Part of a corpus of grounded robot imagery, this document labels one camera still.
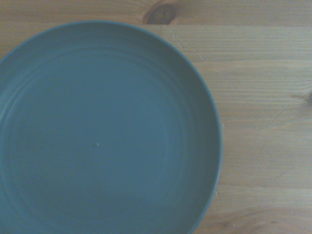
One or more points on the dark teal round plate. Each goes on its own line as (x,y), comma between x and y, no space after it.
(97,136)

